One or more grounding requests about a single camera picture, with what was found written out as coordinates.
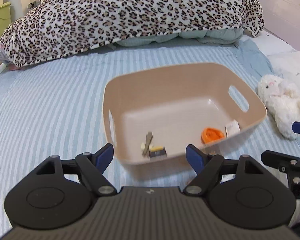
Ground orange socks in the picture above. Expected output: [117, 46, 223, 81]
[200, 127, 225, 144]

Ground small white card box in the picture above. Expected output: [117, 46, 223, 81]
[225, 120, 241, 137]

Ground black box with yellow corner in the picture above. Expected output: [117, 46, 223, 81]
[149, 146, 167, 158]

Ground olive hair clip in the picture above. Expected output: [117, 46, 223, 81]
[141, 132, 153, 157]

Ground white plush bunny toy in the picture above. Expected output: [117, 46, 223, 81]
[257, 74, 300, 140]

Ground beige plastic storage basket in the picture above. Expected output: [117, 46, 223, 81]
[103, 63, 267, 166]

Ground leopard print blanket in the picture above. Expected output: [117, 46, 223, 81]
[0, 0, 264, 68]

